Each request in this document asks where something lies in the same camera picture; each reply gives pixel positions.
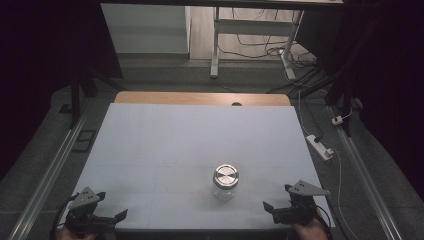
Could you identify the clear glass jar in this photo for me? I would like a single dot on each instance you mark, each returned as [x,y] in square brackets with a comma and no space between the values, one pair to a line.
[224,194]

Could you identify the person's right hand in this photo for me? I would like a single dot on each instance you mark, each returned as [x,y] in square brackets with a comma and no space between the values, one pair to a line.
[311,231]

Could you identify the dark curtain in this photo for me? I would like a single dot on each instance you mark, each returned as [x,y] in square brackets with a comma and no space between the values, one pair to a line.
[390,83]
[40,66]

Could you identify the white table mat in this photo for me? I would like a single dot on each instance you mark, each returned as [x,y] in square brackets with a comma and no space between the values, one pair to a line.
[186,140]

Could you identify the black rectangular floor frame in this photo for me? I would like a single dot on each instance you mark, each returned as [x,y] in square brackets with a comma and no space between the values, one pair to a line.
[84,140]

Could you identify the black metal stand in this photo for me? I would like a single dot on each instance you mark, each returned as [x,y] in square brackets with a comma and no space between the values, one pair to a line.
[346,96]
[75,100]

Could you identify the white power strip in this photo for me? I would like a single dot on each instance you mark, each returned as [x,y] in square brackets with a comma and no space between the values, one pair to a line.
[319,147]

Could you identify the white desk frame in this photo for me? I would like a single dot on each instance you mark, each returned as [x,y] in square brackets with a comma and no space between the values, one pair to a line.
[253,27]

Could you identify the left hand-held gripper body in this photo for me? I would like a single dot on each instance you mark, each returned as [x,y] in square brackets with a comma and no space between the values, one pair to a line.
[83,213]

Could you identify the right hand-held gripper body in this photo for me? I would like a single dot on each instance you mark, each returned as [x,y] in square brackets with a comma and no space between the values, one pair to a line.
[300,213]

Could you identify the white cabinet panel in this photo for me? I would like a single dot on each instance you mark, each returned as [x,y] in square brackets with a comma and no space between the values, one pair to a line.
[146,30]

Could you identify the round silver metal lid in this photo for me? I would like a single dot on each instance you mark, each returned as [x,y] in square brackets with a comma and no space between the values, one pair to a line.
[226,176]

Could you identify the small white adapter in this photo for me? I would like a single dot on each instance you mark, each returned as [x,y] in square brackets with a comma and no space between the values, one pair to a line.
[337,120]

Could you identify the aluminium floor rail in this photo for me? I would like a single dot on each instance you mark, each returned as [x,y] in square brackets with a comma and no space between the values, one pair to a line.
[46,181]
[366,181]

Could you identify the person's left hand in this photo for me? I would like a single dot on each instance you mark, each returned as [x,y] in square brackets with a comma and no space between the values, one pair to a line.
[75,236]

